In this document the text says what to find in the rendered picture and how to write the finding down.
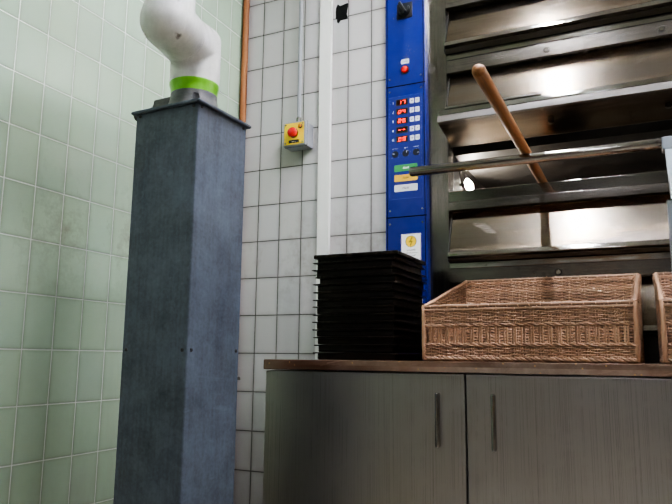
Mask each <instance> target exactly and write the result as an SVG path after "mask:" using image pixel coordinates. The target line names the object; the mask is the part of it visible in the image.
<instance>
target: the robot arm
mask: <svg viewBox="0 0 672 504"><path fill-rule="evenodd" d="M195 4H196V0H144V3H143V6H142V9H141V12H140V26H141V30H142V32H143V34H144V36H145V37H146V38H147V40H148V41H149V42H150V43H151V44H152V45H153V46H155V47H156V48H157V49H158V50H159V51H160V52H161V53H162V54H163V55H164V56H165V57H166V58H167V59H168V60H169V61H170V77H169V87H170V97H166V98H162V99H157V100H154V104H153V106H152V107H150V108H153V107H157V106H162V105H167V104H171V103H176V102H181V101H185V100H190V99H195V98H201V99H203V100H205V101H206V102H208V103H210V104H212V105H214V106H216V107H217V108H218V104H217V96H218V93H219V87H220V64H221V39H220V36H219V35H218V33H217V32H216V31H215V30H214V29H212V28H211V27H210V26H208V25H207V24H206V23H204V22H203V21H202V20H201V19H200V18H199V17H198V16H197V15H196V13H195Z"/></svg>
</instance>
